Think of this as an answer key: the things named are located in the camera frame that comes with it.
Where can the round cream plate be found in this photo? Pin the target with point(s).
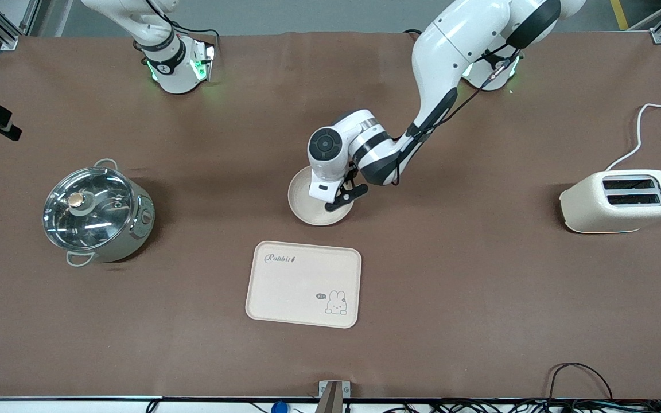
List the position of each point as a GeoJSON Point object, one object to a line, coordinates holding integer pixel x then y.
{"type": "Point", "coordinates": [307, 209]}

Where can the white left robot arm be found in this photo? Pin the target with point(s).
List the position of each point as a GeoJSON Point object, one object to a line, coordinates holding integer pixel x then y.
{"type": "Point", "coordinates": [451, 51]}

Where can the cream rabbit print tray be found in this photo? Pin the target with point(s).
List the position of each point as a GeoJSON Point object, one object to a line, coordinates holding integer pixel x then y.
{"type": "Point", "coordinates": [302, 287]}

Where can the brown table cover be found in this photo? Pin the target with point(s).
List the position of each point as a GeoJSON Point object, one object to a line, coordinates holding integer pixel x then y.
{"type": "Point", "coordinates": [479, 229]}

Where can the glass pot lid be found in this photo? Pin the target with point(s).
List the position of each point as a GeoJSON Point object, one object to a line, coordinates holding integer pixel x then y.
{"type": "Point", "coordinates": [101, 223]}

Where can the stainless steel pot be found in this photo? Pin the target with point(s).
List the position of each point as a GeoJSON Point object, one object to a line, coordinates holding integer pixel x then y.
{"type": "Point", "coordinates": [138, 229]}

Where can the small blue round object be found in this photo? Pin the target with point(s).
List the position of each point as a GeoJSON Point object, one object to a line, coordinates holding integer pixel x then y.
{"type": "Point", "coordinates": [279, 408]}

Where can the cream two-slot toaster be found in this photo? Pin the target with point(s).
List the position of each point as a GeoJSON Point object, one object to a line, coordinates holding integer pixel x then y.
{"type": "Point", "coordinates": [594, 206]}

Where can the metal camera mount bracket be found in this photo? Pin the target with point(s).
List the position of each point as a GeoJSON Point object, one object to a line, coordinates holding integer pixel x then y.
{"type": "Point", "coordinates": [333, 393]}

